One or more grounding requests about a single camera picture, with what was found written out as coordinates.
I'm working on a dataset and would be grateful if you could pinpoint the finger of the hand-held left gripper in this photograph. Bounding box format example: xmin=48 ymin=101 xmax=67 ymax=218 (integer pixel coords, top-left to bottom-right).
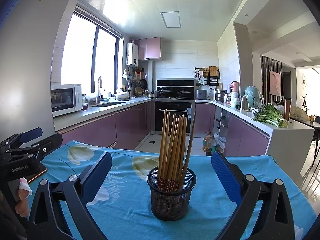
xmin=3 ymin=133 xmax=63 ymax=163
xmin=0 ymin=127 xmax=43 ymax=153

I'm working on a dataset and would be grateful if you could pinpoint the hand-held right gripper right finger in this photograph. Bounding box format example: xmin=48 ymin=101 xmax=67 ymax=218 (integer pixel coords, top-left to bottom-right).
xmin=211 ymin=151 xmax=296 ymax=240

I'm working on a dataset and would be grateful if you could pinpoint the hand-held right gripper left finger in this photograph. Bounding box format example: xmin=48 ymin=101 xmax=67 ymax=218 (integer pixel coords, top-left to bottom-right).
xmin=27 ymin=151 xmax=113 ymax=240

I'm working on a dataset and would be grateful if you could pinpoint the bunch of wooden chopsticks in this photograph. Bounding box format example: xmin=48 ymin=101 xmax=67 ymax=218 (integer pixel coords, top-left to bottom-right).
xmin=157 ymin=109 xmax=188 ymax=193

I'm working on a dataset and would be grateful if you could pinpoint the black mesh utensil holder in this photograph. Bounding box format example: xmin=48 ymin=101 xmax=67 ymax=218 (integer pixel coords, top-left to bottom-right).
xmin=147 ymin=166 xmax=197 ymax=221

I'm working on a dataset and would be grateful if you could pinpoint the person's left hand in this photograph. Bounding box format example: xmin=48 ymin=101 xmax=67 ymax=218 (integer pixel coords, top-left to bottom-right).
xmin=14 ymin=177 xmax=33 ymax=218

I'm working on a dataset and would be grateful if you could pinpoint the dark cooking oil bottle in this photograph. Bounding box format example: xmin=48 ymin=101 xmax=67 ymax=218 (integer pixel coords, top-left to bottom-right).
xmin=205 ymin=135 xmax=217 ymax=157

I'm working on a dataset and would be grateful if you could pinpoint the white plastic bag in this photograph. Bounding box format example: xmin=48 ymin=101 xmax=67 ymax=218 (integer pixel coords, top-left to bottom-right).
xmin=215 ymin=135 xmax=227 ymax=153

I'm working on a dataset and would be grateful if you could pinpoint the yellow cooking oil bottle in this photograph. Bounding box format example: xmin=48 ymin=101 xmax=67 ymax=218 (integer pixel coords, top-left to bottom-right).
xmin=202 ymin=131 xmax=212 ymax=153

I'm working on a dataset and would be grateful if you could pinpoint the purple base cabinet run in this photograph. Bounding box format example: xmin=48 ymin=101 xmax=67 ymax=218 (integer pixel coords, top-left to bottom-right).
xmin=56 ymin=99 xmax=152 ymax=150
xmin=195 ymin=102 xmax=270 ymax=158

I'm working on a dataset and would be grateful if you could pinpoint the white microwave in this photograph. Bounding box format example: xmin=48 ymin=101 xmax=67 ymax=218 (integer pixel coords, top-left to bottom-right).
xmin=51 ymin=84 xmax=83 ymax=117

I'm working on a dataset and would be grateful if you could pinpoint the blue floral tablecloth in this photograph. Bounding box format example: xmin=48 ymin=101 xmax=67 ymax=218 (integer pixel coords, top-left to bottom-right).
xmin=29 ymin=140 xmax=318 ymax=240

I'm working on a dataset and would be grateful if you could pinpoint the grey refrigerator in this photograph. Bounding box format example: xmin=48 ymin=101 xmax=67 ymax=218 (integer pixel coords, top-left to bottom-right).
xmin=0 ymin=0 xmax=78 ymax=143

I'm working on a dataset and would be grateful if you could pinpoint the steel sink faucet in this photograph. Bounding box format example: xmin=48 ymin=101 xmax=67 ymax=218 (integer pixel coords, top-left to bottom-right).
xmin=97 ymin=76 xmax=103 ymax=104

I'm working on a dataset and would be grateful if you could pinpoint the bunch of green vegetables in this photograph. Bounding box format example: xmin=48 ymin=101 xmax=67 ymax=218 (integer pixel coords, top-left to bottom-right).
xmin=251 ymin=104 xmax=288 ymax=128

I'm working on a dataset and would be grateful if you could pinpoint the black built-in oven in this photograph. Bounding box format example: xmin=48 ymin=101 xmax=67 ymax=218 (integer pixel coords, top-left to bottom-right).
xmin=154 ymin=101 xmax=196 ymax=133

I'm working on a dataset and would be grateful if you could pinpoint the steel stock pot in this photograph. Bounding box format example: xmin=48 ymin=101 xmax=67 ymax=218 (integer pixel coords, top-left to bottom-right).
xmin=215 ymin=89 xmax=227 ymax=102

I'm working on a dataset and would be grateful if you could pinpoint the mint green air fryer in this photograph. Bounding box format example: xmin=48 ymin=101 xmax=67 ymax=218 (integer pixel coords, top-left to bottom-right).
xmin=244 ymin=86 xmax=263 ymax=107

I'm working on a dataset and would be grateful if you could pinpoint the kitchen window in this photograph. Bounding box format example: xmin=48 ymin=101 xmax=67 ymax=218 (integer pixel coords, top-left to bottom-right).
xmin=61 ymin=4 xmax=123 ymax=95

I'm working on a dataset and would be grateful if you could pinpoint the dining chair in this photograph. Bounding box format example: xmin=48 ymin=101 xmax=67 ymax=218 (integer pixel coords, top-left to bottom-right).
xmin=300 ymin=140 xmax=320 ymax=195

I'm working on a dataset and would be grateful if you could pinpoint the brown tumbler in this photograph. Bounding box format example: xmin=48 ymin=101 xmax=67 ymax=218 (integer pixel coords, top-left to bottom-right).
xmin=283 ymin=98 xmax=292 ymax=120

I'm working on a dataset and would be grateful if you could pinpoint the dining table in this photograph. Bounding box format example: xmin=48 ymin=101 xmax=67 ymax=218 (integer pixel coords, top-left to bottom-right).
xmin=290 ymin=116 xmax=320 ymax=130

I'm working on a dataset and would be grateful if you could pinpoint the black stove hood unit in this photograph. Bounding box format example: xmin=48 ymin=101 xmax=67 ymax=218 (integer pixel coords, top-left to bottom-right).
xmin=156 ymin=78 xmax=195 ymax=99

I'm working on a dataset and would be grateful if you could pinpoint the dark wooden slat screen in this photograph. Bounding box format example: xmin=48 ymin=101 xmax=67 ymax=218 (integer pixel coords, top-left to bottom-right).
xmin=261 ymin=56 xmax=283 ymax=100

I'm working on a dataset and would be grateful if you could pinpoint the white water heater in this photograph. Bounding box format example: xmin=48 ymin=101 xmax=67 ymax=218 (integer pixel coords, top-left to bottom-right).
xmin=126 ymin=42 xmax=139 ymax=66

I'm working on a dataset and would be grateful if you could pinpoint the ceiling light panel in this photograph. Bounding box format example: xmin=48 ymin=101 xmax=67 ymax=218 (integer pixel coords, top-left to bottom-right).
xmin=161 ymin=11 xmax=181 ymax=28

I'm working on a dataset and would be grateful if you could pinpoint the black wall rack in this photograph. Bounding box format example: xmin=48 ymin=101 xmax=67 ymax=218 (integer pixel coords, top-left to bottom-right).
xmin=194 ymin=66 xmax=221 ymax=87

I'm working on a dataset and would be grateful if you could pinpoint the pink wall picture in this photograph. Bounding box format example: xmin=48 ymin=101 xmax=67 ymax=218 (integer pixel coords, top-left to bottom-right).
xmin=269 ymin=70 xmax=282 ymax=97

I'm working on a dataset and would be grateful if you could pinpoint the purple wall cabinet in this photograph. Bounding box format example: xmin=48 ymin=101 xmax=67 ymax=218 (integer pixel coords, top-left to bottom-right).
xmin=134 ymin=37 xmax=162 ymax=61

